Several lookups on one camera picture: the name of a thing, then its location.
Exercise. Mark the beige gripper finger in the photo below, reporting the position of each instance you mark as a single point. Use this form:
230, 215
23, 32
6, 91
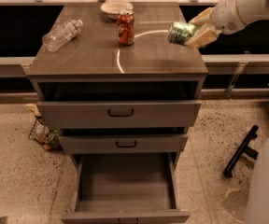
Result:
205, 17
205, 35

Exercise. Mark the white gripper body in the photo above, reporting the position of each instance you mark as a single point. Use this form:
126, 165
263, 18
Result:
227, 16

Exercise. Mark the green soda can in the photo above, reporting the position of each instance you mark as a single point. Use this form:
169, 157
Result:
181, 32

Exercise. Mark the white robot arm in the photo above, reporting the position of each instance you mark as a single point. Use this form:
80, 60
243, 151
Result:
258, 196

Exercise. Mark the red soda can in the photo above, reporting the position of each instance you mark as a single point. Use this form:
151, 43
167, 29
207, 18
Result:
126, 26

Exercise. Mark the grey drawer cabinet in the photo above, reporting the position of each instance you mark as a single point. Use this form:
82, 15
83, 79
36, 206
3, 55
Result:
95, 67

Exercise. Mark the top grey drawer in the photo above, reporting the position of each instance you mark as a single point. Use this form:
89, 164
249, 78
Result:
147, 114

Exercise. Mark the grey drawer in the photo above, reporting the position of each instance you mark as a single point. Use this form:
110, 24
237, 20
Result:
133, 188
147, 114
123, 144

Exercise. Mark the middle grey drawer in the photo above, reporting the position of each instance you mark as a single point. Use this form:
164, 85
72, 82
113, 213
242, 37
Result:
123, 144

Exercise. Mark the bottom grey drawer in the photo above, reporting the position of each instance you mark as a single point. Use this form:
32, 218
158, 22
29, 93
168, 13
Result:
133, 188

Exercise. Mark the white bowl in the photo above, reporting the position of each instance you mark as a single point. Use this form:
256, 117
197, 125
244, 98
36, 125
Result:
113, 8

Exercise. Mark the black stand leg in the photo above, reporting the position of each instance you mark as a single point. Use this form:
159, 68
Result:
243, 149

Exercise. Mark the clear plastic water bottle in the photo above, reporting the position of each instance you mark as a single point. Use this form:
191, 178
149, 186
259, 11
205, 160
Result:
62, 34

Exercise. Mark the wire basket with items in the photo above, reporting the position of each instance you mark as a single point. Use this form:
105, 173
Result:
47, 138

